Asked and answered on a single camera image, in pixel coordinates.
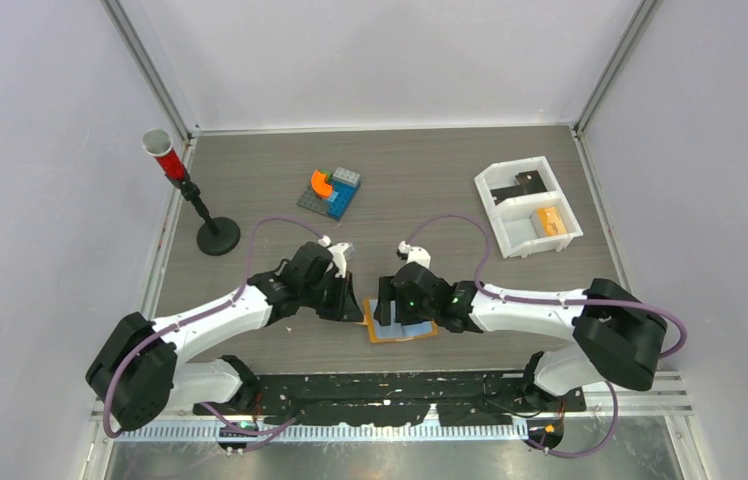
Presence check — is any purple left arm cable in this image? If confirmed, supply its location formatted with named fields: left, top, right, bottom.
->
left=102, top=217, right=329, bottom=440

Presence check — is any toy brick assembly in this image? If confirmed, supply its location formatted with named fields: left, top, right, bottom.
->
left=296, top=167, right=361, bottom=221

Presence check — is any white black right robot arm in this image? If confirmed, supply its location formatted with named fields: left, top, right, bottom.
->
left=373, top=262, right=667, bottom=411

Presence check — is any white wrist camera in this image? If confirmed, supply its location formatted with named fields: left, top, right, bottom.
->
left=396, top=241, right=431, bottom=269
left=328, top=242, right=356, bottom=278

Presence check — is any white plastic divided bin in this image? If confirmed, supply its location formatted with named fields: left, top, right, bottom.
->
left=474, top=156, right=583, bottom=258

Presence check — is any orange leather card holder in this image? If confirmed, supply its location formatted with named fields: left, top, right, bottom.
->
left=363, top=298, right=438, bottom=344

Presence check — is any white slotted cable duct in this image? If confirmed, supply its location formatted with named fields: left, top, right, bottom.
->
left=117, top=419, right=528, bottom=443

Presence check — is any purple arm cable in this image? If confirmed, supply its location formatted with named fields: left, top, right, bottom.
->
left=102, top=217, right=329, bottom=440
left=405, top=213, right=689, bottom=360

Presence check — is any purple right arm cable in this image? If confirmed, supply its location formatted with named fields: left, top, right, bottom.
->
left=405, top=213, right=689, bottom=360

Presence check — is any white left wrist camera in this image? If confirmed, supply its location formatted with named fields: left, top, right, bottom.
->
left=328, top=242, right=356, bottom=278

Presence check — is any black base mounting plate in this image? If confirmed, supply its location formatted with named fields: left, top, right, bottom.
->
left=212, top=371, right=586, bottom=427

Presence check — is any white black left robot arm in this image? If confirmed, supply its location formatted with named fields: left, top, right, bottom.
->
left=85, top=240, right=363, bottom=437

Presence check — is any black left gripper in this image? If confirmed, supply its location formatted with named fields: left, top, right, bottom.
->
left=300, top=270, right=362, bottom=322

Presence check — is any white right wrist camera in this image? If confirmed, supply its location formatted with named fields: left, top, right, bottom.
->
left=396, top=241, right=431, bottom=269

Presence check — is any black microphone stand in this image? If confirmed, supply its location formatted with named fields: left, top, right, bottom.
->
left=179, top=177, right=241, bottom=256

